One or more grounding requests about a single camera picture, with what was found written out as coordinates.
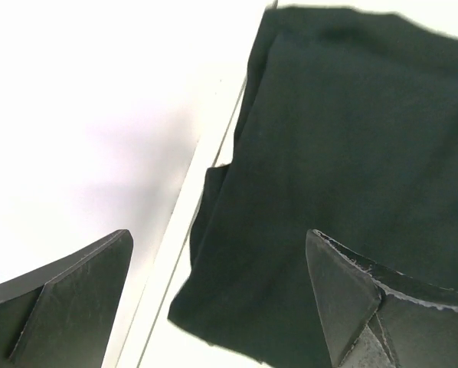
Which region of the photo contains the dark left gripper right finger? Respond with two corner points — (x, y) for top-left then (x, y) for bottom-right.
(306, 229), (458, 367)

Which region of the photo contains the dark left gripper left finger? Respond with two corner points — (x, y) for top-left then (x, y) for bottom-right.
(0, 229), (133, 368)

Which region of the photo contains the black t shirt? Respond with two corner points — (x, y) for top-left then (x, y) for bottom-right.
(168, 7), (458, 367)

